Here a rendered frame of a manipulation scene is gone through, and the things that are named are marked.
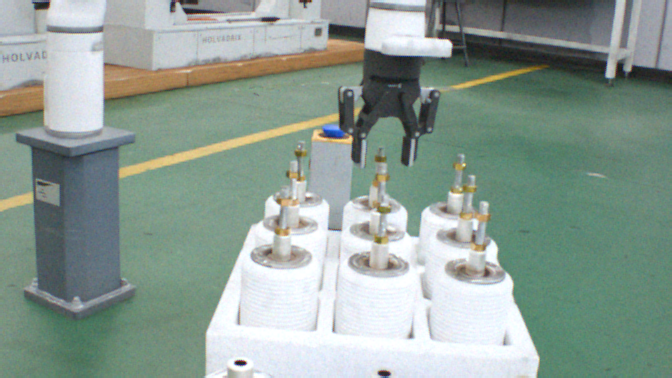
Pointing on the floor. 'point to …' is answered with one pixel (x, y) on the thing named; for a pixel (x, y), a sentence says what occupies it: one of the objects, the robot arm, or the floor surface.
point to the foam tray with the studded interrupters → (266, 358)
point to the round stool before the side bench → (445, 25)
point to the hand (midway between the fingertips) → (384, 156)
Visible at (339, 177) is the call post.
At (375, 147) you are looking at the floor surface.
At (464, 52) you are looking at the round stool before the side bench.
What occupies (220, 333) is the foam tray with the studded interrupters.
